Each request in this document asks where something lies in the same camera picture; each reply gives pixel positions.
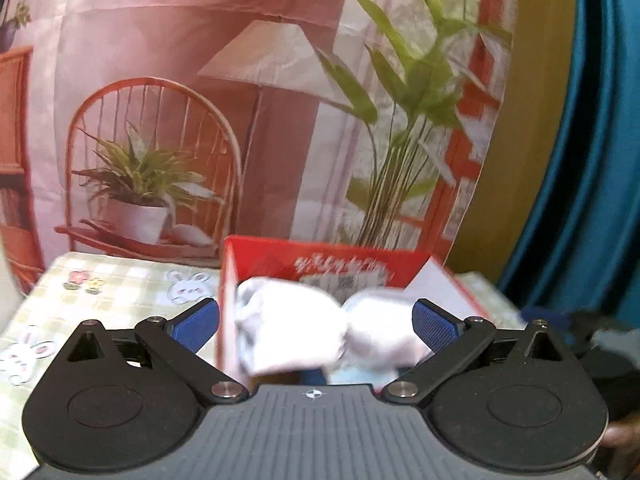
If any teal blue curtain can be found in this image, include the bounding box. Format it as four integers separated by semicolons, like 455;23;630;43
495;0;640;317

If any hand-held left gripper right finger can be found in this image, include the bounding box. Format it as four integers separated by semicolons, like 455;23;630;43
382;299;571;407

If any green checked bunny tablecloth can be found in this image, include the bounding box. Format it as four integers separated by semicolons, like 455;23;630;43
0;251;526;480

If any person's right hand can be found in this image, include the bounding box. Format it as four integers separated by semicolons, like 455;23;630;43
602;410;640;451

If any white soft cloth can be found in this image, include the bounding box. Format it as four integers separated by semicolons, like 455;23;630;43
234;276;433;377

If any light blue cloth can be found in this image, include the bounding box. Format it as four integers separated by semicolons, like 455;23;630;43
327;367;403;387

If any printed room scene backdrop cloth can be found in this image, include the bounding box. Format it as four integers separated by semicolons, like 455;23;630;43
0;0;518;297

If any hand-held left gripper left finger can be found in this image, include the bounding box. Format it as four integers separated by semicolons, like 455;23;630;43
60;298;249;406

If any red strawberry print cardboard box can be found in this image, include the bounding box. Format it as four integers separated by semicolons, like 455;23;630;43
215;235;496;386

